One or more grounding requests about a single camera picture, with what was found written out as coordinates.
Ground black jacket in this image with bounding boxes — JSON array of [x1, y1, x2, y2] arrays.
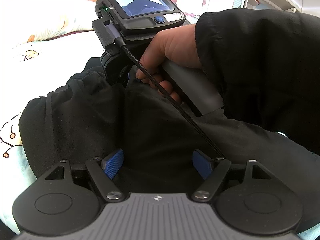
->
[[18, 57, 319, 231]]

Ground black sleeved right forearm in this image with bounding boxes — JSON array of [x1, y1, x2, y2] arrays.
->
[[195, 8, 320, 156]]

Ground person's right hand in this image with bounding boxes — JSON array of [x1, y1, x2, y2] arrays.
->
[[140, 24, 202, 102]]

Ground mint green bee quilt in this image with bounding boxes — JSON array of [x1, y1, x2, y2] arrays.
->
[[1, 0, 103, 235]]

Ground black braided cable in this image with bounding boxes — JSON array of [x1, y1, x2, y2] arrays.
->
[[105, 24, 226, 161]]

